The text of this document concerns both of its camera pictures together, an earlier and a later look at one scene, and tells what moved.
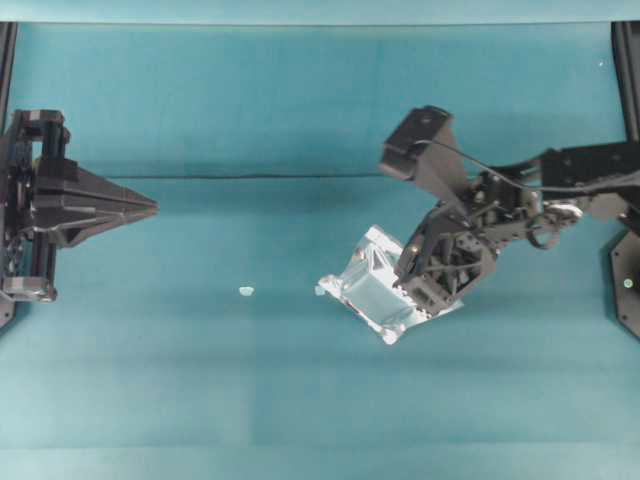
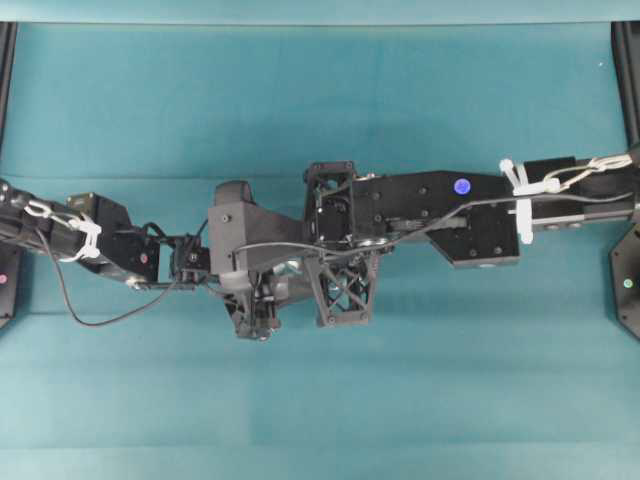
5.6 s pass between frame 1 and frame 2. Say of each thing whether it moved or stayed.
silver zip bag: moved
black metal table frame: stayed
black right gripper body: moved
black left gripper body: moved
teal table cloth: stayed
